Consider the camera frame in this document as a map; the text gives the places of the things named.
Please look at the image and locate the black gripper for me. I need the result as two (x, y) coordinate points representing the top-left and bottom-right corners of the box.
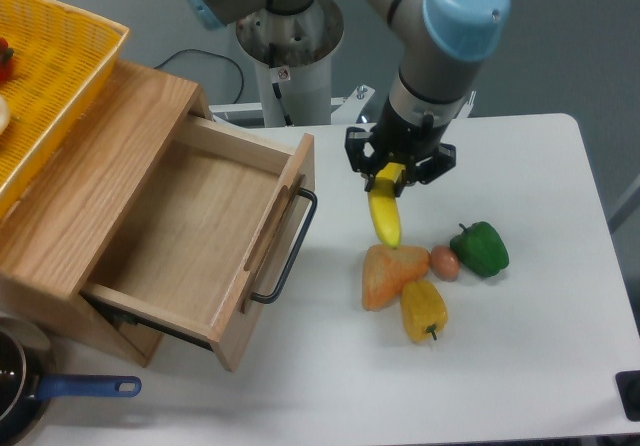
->
(344, 99), (456, 197)

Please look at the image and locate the yellow banana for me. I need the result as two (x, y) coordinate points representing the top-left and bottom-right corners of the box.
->
(367, 163), (404, 248)

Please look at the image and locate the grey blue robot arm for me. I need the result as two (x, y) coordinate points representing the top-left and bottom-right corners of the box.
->
(186, 0), (511, 195)

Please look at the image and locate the open wooden top drawer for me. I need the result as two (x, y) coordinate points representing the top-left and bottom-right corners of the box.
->
(82, 116), (315, 371)

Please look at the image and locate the wooden drawer cabinet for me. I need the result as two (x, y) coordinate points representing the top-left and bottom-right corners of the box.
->
(1, 60), (210, 366)

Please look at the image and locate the orange triangular bread piece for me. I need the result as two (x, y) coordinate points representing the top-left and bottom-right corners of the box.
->
(361, 245), (430, 311)

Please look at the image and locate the brown egg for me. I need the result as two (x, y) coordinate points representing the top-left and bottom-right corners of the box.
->
(431, 245), (460, 281)

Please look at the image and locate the green bell pepper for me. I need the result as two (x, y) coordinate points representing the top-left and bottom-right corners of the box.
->
(449, 221), (510, 278)

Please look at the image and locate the yellow bell pepper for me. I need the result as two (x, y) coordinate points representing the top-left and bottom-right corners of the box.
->
(400, 279), (448, 343)

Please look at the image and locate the black corner fixture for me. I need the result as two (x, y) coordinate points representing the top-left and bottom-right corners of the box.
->
(615, 370), (640, 422)

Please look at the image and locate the yellow plastic basket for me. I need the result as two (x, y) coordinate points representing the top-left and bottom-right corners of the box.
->
(1, 0), (129, 213)

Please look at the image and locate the white round vegetable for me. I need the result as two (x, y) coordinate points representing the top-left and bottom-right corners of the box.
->
(0, 96), (11, 133)

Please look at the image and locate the red tomato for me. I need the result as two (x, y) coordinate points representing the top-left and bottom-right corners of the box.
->
(0, 37), (14, 83)

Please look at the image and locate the white metal bracket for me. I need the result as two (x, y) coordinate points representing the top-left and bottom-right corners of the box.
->
(209, 84), (477, 127)

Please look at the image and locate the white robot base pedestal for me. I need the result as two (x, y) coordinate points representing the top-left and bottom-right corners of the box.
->
(236, 0), (344, 127)

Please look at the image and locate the black drawer handle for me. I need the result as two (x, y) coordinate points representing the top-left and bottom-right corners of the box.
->
(249, 187), (318, 305)

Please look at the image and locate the black cable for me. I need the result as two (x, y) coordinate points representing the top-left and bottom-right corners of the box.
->
(154, 48), (245, 105)

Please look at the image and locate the blue handled saucepan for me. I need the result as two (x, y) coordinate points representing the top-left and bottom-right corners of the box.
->
(1, 317), (142, 445)

